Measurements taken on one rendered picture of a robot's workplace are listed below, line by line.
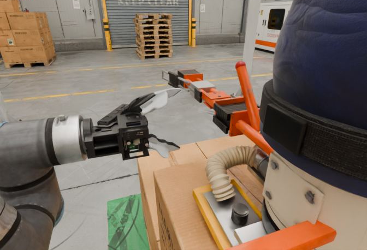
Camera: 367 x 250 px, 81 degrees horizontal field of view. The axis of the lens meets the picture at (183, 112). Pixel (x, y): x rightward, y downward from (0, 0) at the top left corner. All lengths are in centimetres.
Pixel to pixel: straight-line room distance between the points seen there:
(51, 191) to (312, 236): 43
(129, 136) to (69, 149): 10
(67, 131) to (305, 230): 37
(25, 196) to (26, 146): 10
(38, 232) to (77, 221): 143
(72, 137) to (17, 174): 10
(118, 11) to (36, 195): 908
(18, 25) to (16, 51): 65
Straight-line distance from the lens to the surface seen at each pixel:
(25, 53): 719
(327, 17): 22
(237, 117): 47
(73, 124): 43
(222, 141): 150
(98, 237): 172
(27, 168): 46
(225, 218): 42
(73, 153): 43
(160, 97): 44
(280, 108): 23
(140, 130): 41
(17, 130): 45
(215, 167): 43
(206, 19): 1041
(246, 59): 363
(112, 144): 42
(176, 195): 54
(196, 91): 64
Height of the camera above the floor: 135
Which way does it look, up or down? 25 degrees down
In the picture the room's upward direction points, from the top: straight up
